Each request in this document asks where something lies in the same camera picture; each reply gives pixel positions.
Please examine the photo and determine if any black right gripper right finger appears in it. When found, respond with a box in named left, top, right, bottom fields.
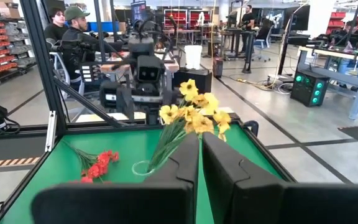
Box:
left=202, top=132, right=358, bottom=224

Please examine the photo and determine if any large black box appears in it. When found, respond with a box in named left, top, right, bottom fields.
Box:
left=172, top=67, right=213, bottom=94

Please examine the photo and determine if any silver aluminium bracket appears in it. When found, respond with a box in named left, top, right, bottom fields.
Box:
left=44, top=110, right=58, bottom=153

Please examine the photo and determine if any hazard striped base plate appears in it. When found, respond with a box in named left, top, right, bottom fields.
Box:
left=0, top=156, right=42, bottom=169

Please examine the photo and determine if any computer tower with green fans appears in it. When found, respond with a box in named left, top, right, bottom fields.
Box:
left=290, top=68, right=331, bottom=108

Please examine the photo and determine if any black diagonal frame brace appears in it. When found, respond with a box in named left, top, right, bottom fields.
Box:
left=53, top=77, right=127, bottom=129

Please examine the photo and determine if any yellow artificial flower bunch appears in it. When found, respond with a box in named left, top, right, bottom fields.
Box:
left=147, top=78, right=232, bottom=174

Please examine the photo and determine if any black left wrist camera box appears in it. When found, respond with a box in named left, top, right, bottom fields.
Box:
left=135, top=55, right=165, bottom=84

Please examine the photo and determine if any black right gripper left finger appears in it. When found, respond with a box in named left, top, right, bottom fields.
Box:
left=31, top=132, right=200, bottom=224

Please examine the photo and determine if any blue-legged workbench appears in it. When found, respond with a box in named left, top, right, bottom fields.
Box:
left=295, top=45, right=358, bottom=121

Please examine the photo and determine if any clear glass vase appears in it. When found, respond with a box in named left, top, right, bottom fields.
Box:
left=131, top=123, right=195, bottom=177

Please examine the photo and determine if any black table frame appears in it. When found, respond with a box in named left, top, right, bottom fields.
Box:
left=0, top=119, right=298, bottom=224

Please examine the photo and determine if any black aluminium frame post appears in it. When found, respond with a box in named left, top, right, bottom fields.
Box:
left=19, top=0, right=68, bottom=135

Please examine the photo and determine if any red artificial flower bunch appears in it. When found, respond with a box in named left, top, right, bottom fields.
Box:
left=62, top=139, right=121, bottom=184

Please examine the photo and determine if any black monitor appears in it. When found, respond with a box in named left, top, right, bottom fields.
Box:
left=283, top=4, right=311, bottom=32

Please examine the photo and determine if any person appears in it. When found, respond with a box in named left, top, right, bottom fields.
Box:
left=239, top=4, right=256, bottom=54
left=60, top=6, right=105, bottom=91
left=330, top=19, right=358, bottom=90
left=44, top=7, right=70, bottom=47

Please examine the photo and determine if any office chair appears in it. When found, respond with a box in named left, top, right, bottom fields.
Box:
left=252, top=19, right=275, bottom=62

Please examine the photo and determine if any white plastic bin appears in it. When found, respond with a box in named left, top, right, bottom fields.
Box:
left=184, top=45, right=203, bottom=70

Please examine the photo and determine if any red bin rack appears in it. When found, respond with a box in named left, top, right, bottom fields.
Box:
left=163, top=8, right=213, bottom=30

